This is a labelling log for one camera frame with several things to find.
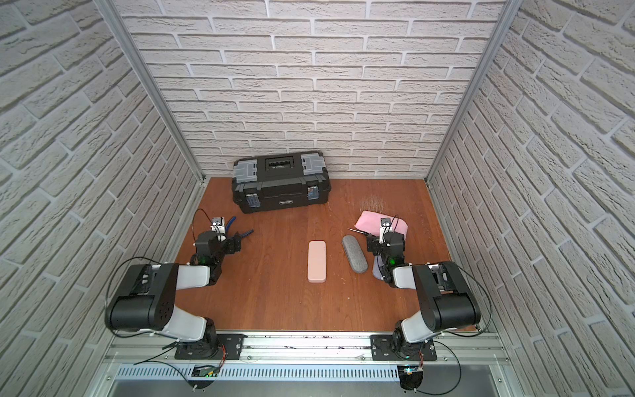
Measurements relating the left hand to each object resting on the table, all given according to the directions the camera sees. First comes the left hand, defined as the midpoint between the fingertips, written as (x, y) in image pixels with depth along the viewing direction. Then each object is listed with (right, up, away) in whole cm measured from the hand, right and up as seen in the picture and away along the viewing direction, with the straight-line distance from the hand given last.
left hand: (226, 228), depth 94 cm
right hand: (+63, -2, +1) cm, 63 cm away
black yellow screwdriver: (+53, -2, +6) cm, 53 cm away
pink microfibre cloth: (+58, +2, +9) cm, 58 cm away
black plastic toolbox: (+21, +19, +3) cm, 28 cm away
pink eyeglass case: (+36, -12, -4) cm, 38 cm away
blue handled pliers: (+6, -3, -5) cm, 8 cm away
